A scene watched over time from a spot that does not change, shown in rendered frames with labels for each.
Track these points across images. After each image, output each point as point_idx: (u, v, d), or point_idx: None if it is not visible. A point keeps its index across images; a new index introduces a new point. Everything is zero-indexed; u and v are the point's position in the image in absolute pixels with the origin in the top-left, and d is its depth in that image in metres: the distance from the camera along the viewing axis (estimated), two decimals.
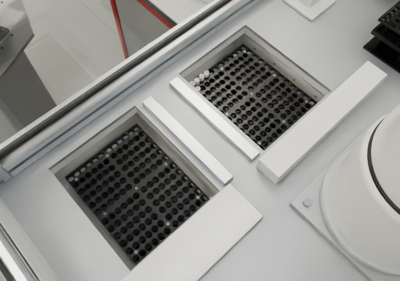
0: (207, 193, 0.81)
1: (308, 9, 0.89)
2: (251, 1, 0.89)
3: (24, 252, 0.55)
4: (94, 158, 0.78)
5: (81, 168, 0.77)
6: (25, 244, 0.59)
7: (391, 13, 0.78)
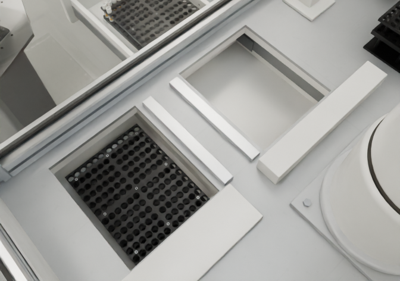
0: (207, 193, 0.81)
1: (308, 9, 0.89)
2: (251, 1, 0.89)
3: (24, 252, 0.55)
4: (94, 158, 0.78)
5: (81, 168, 0.77)
6: (25, 244, 0.59)
7: (391, 13, 0.78)
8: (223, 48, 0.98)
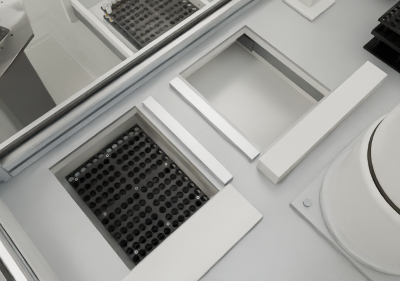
0: (207, 193, 0.81)
1: (308, 9, 0.89)
2: (251, 1, 0.89)
3: (24, 252, 0.55)
4: (94, 158, 0.78)
5: (81, 168, 0.77)
6: (25, 244, 0.59)
7: (391, 13, 0.78)
8: (223, 48, 0.98)
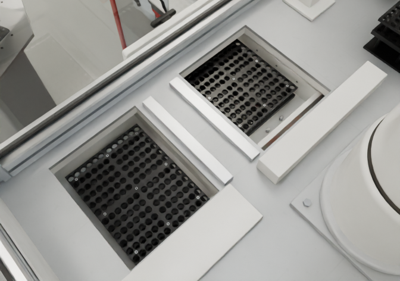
0: (207, 193, 0.81)
1: (308, 9, 0.89)
2: (251, 1, 0.89)
3: (24, 252, 0.55)
4: (94, 158, 0.78)
5: (81, 168, 0.77)
6: (25, 244, 0.59)
7: (391, 13, 0.78)
8: None
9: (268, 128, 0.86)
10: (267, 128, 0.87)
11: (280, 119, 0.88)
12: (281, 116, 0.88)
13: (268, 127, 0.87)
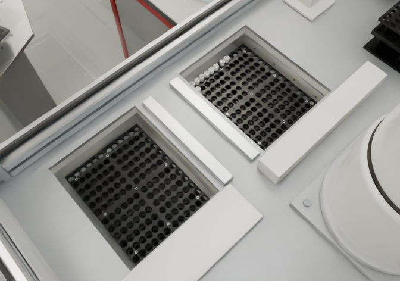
0: (207, 193, 0.81)
1: (308, 9, 0.89)
2: (251, 1, 0.89)
3: (24, 252, 0.55)
4: (94, 158, 0.78)
5: (81, 168, 0.77)
6: (25, 244, 0.59)
7: (391, 13, 0.78)
8: None
9: None
10: None
11: None
12: None
13: None
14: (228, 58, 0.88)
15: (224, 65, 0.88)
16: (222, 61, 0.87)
